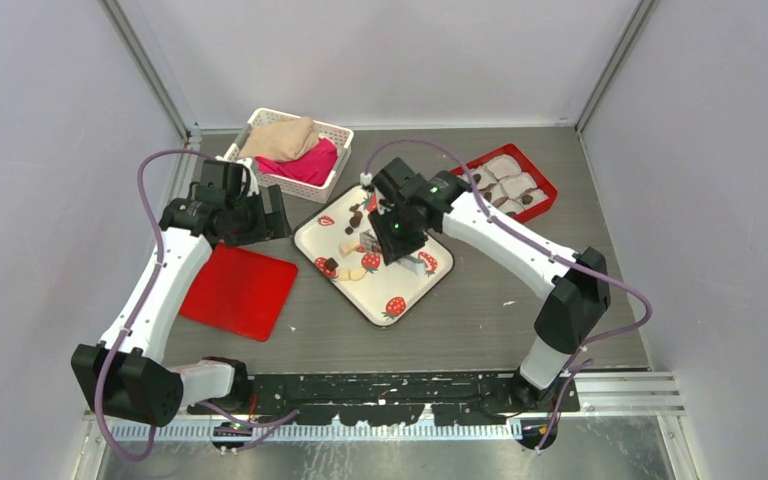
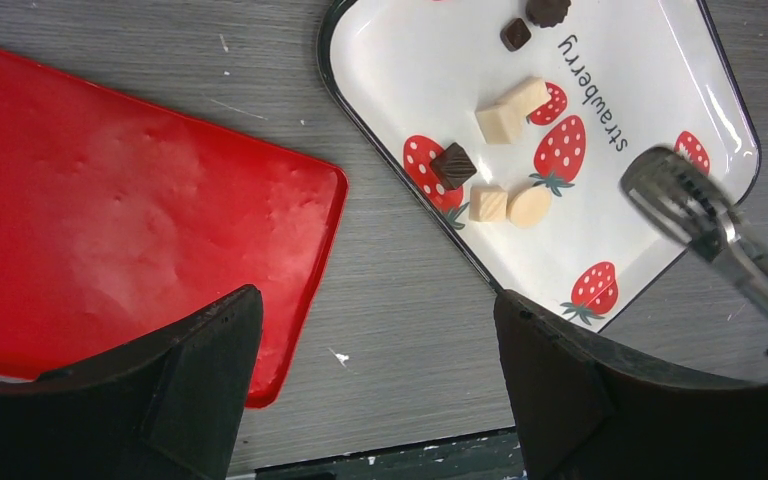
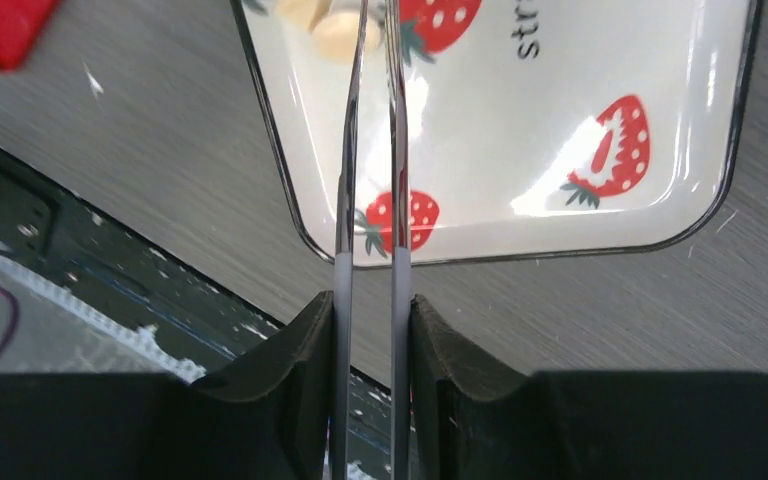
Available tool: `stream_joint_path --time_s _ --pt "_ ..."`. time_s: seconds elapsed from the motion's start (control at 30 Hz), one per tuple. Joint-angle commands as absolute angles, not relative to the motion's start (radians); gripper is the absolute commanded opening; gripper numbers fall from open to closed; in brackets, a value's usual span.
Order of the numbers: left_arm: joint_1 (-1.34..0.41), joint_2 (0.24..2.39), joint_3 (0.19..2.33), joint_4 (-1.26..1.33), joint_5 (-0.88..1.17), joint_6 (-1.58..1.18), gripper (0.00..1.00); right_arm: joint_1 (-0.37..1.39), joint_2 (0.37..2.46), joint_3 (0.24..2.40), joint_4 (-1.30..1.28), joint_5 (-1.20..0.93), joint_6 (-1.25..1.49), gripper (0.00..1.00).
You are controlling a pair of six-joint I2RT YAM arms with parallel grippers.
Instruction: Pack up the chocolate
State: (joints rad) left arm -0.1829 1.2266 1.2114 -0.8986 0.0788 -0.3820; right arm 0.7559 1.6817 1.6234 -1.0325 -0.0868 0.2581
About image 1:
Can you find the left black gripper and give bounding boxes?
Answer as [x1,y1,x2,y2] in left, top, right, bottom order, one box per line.
[225,184,291,248]

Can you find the white oval chocolate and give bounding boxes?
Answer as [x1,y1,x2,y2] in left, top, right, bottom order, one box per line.
[349,267,367,281]

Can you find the red box lid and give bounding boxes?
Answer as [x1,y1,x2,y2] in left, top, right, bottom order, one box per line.
[179,244,298,342]

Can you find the red chocolate box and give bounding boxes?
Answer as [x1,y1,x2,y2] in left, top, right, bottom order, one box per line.
[452,143,558,224]

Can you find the metal tongs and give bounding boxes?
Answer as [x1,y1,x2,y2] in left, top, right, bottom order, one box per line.
[356,230,426,275]

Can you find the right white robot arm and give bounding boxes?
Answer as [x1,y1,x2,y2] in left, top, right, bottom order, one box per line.
[360,158,611,411]

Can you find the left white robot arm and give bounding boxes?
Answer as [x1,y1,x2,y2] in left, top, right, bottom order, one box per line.
[71,158,298,427]

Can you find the strawberry print white tray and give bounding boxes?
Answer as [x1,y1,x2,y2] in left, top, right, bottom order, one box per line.
[293,185,455,328]

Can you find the beige cloth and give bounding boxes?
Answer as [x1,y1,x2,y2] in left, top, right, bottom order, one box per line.
[237,117,319,162]

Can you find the magenta cloth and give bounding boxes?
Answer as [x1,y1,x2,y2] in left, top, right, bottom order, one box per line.
[255,138,338,187]

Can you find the white plastic basket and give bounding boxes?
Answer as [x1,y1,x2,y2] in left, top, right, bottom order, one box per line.
[223,108,354,203]

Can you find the white paper cup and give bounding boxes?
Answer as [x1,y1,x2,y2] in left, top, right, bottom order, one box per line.
[499,172,538,198]
[485,154,523,180]

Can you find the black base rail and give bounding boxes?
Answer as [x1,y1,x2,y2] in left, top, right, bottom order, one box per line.
[210,371,580,427]

